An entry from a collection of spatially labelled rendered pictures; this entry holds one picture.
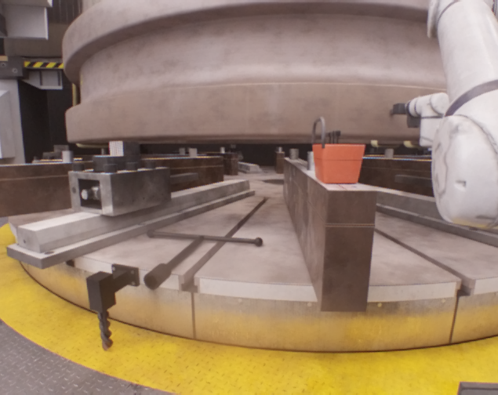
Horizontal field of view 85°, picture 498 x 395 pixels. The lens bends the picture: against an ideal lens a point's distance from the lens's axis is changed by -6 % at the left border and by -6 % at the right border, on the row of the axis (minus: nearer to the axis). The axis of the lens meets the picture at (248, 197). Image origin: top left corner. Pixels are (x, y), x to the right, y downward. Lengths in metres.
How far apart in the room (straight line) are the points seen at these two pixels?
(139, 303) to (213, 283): 0.41
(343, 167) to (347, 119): 0.66
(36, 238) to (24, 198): 1.21
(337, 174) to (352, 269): 0.30
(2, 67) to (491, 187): 4.58
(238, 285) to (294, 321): 0.26
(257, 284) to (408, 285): 0.56
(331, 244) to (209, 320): 0.64
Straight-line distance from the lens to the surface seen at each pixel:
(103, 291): 1.23
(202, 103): 1.64
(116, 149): 1.80
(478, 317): 1.57
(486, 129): 0.44
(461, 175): 0.42
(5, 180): 2.67
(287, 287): 1.12
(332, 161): 0.95
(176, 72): 1.92
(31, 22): 3.80
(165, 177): 1.82
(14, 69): 4.55
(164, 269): 1.16
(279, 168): 5.22
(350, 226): 0.87
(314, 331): 1.26
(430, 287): 1.30
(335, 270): 0.91
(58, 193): 2.70
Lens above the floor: 0.81
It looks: 10 degrees down
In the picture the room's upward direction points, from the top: straight up
